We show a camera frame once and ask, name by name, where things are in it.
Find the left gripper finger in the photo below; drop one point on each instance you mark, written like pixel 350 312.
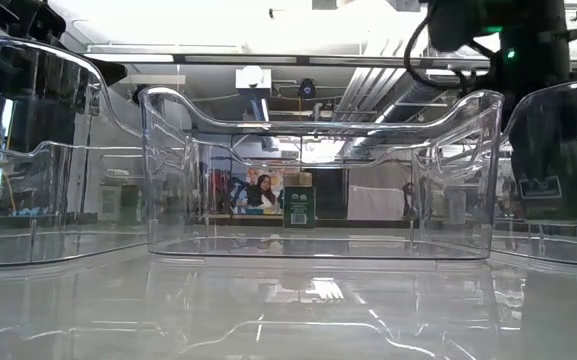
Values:
pixel 110 75

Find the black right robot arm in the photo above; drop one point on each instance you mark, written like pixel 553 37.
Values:
pixel 533 75

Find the narrow clear plastic bin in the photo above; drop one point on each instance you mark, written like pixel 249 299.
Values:
pixel 518 235
pixel 68 150

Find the colourful wall poster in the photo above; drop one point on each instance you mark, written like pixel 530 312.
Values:
pixel 263 192

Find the dark green spice tin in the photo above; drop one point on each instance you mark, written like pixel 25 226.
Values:
pixel 131 202
pixel 299 206

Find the white partition sheet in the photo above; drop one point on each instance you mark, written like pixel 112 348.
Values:
pixel 378 202

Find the horizontal overhead beam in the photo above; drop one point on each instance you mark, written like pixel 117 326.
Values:
pixel 218 58

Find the black round ceiling device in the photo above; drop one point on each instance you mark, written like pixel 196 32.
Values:
pixel 307 89

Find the wide clear plastic bin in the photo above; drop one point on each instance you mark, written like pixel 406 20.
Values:
pixel 178 150

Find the white-lid spice jar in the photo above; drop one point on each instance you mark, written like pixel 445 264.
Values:
pixel 110 200

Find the silver ceiling ducts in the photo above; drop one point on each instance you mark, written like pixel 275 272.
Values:
pixel 368 90

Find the white ceiling box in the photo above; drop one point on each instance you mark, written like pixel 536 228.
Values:
pixel 253 77

